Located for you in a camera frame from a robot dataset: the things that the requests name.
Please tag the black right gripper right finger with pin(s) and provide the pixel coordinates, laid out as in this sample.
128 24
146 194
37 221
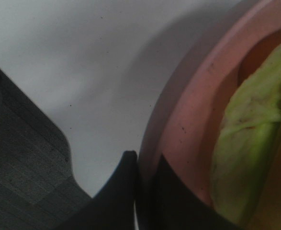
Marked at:
167 204

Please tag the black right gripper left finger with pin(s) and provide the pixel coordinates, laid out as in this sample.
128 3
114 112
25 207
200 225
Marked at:
113 206

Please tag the pink round plate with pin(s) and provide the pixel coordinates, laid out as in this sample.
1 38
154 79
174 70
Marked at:
185 122

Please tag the white bread sandwich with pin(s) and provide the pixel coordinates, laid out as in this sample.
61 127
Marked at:
247 142

